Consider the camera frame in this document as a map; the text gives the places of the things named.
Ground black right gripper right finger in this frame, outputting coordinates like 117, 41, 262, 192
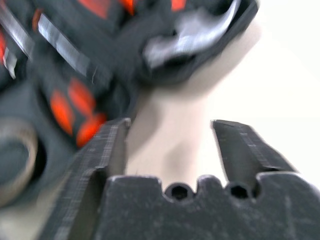
211, 119, 298, 188

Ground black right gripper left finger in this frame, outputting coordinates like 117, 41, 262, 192
39, 117, 132, 240

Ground black tool tray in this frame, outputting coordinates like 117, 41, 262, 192
0, 0, 260, 208

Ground grey tape roll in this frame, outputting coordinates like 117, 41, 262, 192
0, 119, 39, 208

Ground silver claw hammer head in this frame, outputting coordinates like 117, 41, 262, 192
142, 0, 243, 71

